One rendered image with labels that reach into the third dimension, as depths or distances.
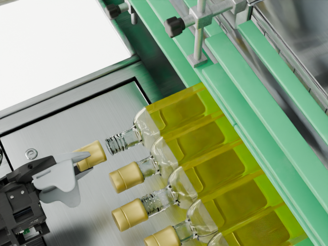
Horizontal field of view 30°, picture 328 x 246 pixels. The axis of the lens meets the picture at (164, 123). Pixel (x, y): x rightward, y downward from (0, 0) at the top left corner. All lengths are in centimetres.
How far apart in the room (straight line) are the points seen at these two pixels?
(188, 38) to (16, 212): 39
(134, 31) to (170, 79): 14
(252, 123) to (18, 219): 36
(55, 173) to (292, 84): 36
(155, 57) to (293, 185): 49
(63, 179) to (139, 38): 47
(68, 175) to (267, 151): 29
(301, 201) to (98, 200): 36
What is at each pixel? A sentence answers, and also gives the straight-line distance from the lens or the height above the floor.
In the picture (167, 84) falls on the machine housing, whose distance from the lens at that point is 121.
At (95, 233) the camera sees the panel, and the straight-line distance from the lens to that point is 103.
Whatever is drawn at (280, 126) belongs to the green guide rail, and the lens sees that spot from 82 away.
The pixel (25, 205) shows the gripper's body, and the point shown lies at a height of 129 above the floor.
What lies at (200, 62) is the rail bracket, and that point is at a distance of 98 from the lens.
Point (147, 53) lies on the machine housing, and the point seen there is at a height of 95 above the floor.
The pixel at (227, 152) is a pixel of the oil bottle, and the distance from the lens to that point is 92.
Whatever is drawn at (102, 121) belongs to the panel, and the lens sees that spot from 113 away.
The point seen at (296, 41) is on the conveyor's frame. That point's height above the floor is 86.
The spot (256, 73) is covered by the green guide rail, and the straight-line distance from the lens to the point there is 87.
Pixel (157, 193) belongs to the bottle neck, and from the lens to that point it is 90.
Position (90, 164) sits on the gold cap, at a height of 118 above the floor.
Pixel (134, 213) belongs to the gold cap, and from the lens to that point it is 89.
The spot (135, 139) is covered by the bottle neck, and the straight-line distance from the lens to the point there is 95.
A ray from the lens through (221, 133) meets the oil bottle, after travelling 94.
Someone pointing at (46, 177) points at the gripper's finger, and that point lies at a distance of 91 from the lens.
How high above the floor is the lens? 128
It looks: 14 degrees down
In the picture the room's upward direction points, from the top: 114 degrees counter-clockwise
